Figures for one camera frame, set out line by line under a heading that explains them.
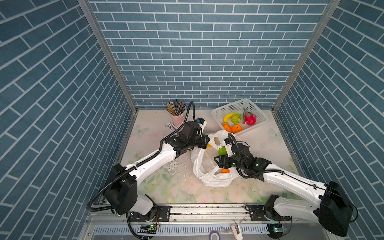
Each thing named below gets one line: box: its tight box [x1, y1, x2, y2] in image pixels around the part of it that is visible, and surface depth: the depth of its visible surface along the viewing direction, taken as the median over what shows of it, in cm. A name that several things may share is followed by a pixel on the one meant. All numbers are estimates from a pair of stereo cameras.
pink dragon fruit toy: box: [243, 109, 257, 126], surface depth 107 cm
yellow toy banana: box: [223, 113, 238, 123], surface depth 114 cm
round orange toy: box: [231, 124, 243, 134], surface depth 104 cm
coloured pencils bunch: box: [166, 99, 187, 116], surface depth 107 cm
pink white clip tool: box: [231, 223, 243, 240], surface depth 69 cm
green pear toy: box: [231, 113, 242, 125], surface depth 110 cm
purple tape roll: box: [208, 230, 221, 240], surface depth 69 cm
